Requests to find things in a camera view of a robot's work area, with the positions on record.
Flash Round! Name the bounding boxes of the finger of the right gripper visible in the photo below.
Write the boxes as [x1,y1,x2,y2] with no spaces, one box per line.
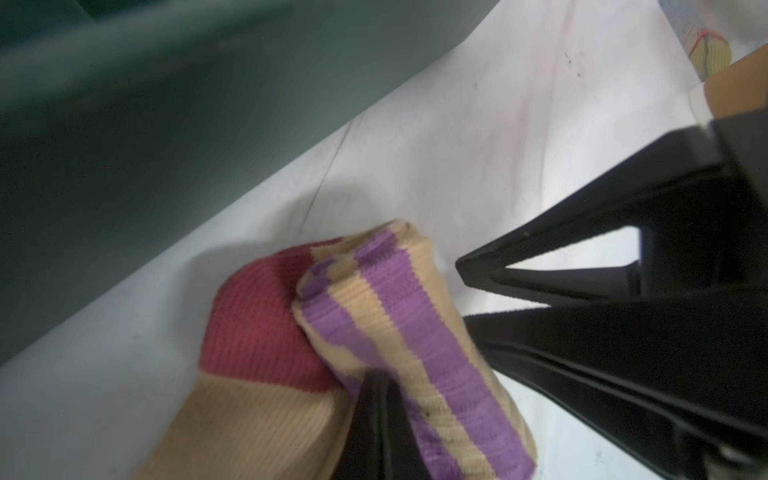
[466,293,767,479]
[456,122,767,303]

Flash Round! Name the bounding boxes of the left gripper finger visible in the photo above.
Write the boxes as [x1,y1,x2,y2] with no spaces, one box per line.
[332,370,431,480]

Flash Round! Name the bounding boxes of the stacked paper cups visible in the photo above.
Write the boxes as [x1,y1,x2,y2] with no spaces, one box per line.
[689,45,768,126]

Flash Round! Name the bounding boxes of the green divided organizer tray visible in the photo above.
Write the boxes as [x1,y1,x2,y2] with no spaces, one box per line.
[1,1,493,360]

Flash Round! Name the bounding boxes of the striped tan maroon purple sock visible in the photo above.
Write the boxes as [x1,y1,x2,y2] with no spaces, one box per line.
[136,220,537,479]

